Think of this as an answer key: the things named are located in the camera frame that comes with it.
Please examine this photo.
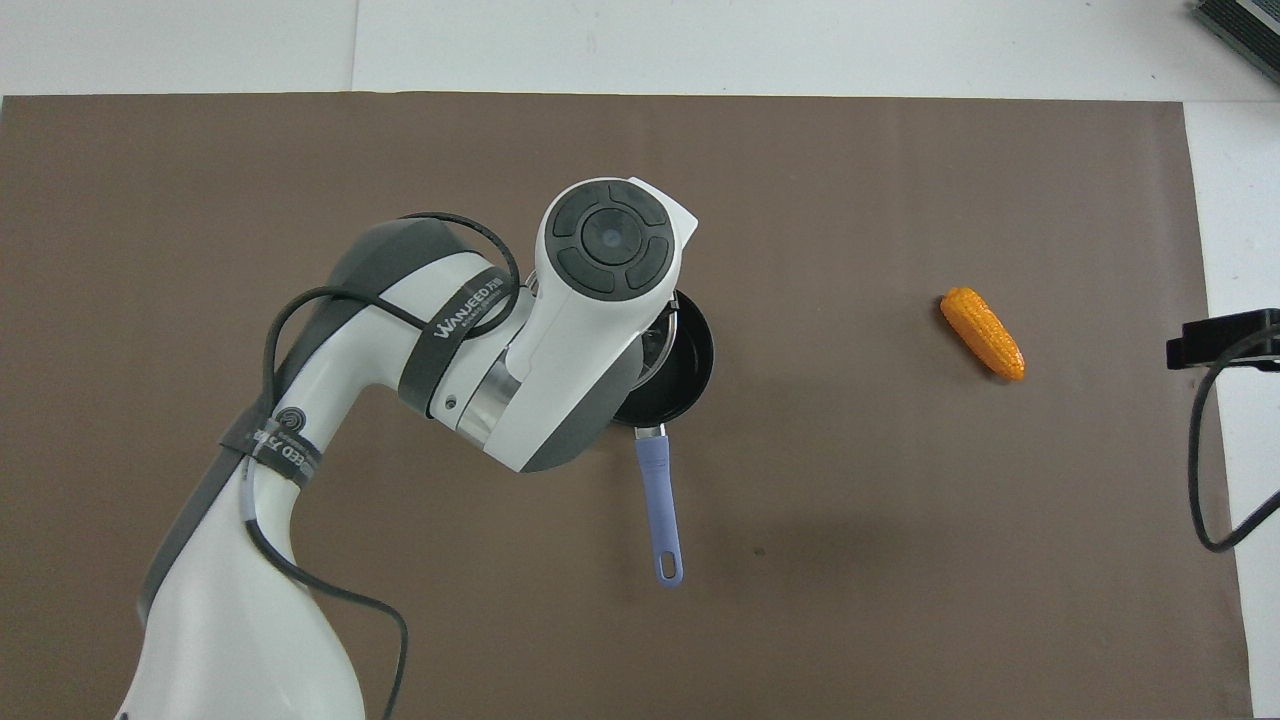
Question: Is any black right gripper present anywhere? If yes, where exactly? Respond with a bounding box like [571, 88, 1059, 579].
[1167, 310, 1280, 371]

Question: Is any orange toy corn cob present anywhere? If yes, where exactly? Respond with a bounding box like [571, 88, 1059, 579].
[939, 287, 1027, 382]

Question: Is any glass lid with blue knob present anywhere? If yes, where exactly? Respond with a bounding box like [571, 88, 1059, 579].
[638, 292, 684, 395]

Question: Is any black ribbed device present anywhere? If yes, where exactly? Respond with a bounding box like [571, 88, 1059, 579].
[1194, 0, 1280, 87]

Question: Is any brown table mat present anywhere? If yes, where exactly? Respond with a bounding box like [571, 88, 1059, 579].
[0, 93, 1256, 720]

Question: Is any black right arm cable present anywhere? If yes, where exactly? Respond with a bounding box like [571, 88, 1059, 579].
[1187, 325, 1280, 554]

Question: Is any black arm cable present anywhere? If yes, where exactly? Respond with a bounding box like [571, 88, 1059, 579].
[262, 211, 523, 720]
[1187, 325, 1280, 554]

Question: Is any dark pot with blue handle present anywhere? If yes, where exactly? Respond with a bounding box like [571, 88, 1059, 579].
[608, 290, 717, 589]

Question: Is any black Wanjeed velcro strap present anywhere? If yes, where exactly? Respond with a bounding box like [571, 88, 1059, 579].
[219, 404, 324, 489]
[398, 264, 521, 407]

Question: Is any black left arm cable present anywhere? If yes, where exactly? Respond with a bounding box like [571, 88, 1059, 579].
[262, 211, 523, 720]

